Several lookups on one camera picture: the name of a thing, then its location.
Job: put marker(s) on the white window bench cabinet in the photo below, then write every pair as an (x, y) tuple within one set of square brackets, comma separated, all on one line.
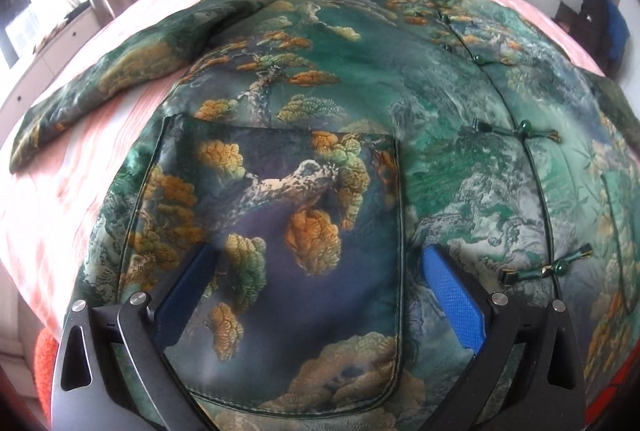
[(65, 46)]

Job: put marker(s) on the orange cloth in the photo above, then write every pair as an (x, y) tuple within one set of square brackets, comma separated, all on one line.
[(45, 361)]

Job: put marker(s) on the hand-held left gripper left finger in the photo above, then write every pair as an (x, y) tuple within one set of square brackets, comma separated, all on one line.
[(187, 283)]

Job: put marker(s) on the green landscape print padded jacket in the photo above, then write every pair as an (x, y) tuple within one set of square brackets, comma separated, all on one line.
[(325, 86)]

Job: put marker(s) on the dark blue hanging clothing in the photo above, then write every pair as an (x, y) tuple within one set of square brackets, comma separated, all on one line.
[(600, 31)]

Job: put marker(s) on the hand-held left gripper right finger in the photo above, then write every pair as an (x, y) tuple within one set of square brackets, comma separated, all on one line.
[(452, 291)]

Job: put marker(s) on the red cloth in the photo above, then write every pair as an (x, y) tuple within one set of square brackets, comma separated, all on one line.
[(605, 401)]

